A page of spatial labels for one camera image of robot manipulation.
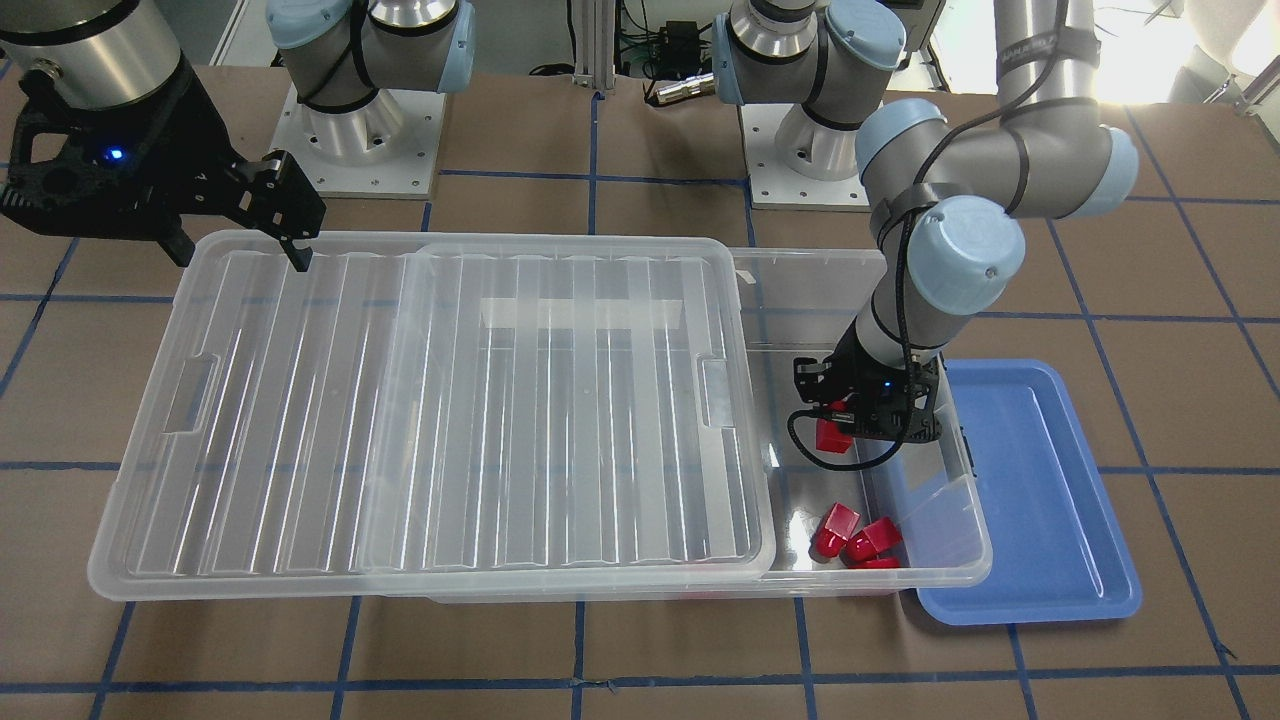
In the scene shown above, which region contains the clear plastic storage box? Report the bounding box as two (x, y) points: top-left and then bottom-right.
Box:
(438, 249), (993, 603)

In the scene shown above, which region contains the red block front bottom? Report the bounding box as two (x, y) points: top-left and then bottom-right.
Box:
(851, 556), (902, 570)

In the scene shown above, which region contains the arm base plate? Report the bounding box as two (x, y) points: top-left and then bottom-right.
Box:
(270, 87), (451, 200)
(739, 102), (870, 213)

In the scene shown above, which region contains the blue plastic tray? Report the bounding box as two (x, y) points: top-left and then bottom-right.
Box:
(913, 359), (1143, 626)

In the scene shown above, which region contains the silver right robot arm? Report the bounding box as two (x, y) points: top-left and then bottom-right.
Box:
(3, 1), (477, 272)

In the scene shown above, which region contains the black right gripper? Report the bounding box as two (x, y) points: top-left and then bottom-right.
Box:
(3, 60), (326, 272)

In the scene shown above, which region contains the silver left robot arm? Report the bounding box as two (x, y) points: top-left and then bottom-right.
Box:
(710, 1), (1138, 454)

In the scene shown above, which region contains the aluminium frame post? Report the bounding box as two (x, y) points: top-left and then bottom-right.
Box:
(568, 0), (620, 96)

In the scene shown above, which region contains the clear plastic box lid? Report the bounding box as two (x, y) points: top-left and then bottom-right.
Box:
(88, 231), (776, 602)

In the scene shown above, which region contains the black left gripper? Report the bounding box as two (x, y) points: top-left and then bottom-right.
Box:
(794, 345), (941, 445)

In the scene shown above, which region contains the black power adapter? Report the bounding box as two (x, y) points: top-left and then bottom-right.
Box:
(658, 20), (701, 72)

